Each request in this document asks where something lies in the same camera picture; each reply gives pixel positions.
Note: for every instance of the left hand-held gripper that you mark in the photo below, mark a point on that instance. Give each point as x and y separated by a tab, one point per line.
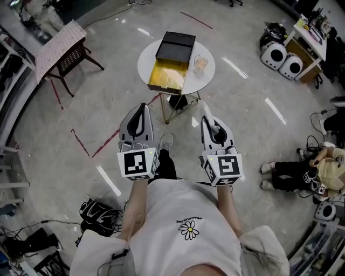
137	164

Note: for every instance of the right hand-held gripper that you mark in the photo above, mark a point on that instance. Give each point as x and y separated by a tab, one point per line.
225	167

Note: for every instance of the black and gold box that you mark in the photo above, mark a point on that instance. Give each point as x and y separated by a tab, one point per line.
172	59

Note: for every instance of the person's right forearm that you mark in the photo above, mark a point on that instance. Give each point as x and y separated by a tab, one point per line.
229	207

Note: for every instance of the person's left forearm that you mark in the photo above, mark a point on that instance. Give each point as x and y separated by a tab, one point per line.
134	207

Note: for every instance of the person's white shoe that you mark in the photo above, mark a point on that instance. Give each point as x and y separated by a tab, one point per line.
166	141

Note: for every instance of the black bag under table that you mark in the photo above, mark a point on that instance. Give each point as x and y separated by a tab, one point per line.
178	102

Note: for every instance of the person's black trouser leg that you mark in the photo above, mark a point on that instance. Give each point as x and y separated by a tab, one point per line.
166	164

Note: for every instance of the round white side table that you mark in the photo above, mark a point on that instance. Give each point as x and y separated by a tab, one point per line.
200	81

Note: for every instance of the clear glass cup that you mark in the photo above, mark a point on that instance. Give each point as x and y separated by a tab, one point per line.
201	64

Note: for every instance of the white pet carrier backpack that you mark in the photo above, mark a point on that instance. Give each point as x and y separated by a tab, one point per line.
291	66
273	55
326	211

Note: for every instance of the black and white backpack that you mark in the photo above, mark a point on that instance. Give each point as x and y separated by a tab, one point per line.
97	215

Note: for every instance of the wooden table with patterned cloth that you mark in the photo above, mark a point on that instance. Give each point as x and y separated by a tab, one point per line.
62	45

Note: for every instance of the person's white flower t-shirt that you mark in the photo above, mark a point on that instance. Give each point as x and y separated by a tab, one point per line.
178	237

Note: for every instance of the black round bag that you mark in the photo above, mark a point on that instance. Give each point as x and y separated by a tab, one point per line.
273	33

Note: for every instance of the black clip-on device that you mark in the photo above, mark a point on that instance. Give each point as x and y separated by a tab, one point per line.
120	254

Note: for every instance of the white metal shelf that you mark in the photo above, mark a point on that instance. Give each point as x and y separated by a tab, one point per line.
13	81

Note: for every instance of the white desk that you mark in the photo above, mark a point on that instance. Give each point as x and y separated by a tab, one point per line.
312	40

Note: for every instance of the grey storage shelf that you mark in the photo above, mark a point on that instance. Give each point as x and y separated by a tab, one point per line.
318	250

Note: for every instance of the black bags pile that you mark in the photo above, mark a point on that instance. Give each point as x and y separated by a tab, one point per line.
29	244

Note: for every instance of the black metal stool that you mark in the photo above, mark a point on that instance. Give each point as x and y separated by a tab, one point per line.
52	265

